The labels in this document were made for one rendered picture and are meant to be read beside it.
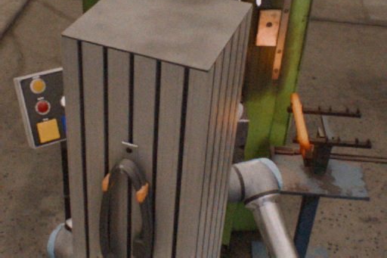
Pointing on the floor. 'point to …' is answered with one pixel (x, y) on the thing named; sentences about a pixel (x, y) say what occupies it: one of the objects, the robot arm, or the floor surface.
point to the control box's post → (66, 178)
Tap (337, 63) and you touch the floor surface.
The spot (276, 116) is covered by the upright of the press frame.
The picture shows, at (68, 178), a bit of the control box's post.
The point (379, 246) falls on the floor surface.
